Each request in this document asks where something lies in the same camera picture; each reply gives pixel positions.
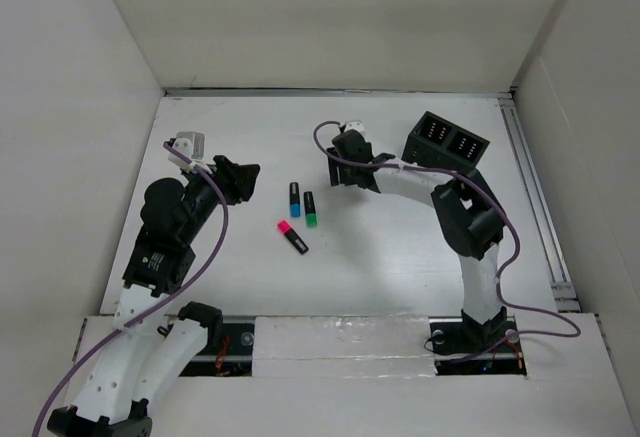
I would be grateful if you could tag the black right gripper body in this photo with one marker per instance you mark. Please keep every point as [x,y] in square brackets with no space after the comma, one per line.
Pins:
[346,173]

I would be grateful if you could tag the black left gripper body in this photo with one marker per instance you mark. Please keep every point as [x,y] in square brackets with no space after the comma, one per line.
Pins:
[203,195]

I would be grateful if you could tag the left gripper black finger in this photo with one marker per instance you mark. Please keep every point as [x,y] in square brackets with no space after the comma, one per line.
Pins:
[239,189]
[225,167]

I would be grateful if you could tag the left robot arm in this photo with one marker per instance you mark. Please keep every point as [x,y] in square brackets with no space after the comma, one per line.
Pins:
[140,359]

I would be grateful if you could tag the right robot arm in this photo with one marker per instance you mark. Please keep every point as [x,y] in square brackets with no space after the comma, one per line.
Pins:
[469,217]

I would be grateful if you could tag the black two-compartment desk organizer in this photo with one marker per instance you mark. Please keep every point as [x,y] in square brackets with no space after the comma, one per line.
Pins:
[435,142]

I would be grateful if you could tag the blue-capped black highlighter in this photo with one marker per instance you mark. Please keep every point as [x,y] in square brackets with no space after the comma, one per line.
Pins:
[294,200]

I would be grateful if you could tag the green-capped black highlighter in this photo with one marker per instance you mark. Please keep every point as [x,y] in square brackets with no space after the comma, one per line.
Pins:
[310,209]

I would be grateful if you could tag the pink-capped black highlighter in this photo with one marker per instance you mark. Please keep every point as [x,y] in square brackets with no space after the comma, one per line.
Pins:
[292,237]

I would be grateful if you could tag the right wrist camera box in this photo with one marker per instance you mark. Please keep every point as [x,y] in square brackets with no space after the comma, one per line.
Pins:
[355,125]

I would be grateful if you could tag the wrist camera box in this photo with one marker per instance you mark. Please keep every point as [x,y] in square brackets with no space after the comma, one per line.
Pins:
[355,125]
[188,149]

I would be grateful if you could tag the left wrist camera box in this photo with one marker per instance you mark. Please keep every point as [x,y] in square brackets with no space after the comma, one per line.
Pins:
[188,149]

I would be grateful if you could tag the aluminium rail at back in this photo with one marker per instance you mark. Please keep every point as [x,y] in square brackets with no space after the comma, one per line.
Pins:
[312,92]

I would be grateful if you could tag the aluminium rail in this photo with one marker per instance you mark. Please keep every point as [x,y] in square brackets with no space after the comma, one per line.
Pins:
[561,284]
[312,92]

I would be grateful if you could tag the front mounting rail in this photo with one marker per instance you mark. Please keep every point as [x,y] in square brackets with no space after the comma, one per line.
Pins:
[392,346]

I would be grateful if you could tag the aluminium rail at right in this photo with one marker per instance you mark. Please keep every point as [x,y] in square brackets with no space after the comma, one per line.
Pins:
[561,284]

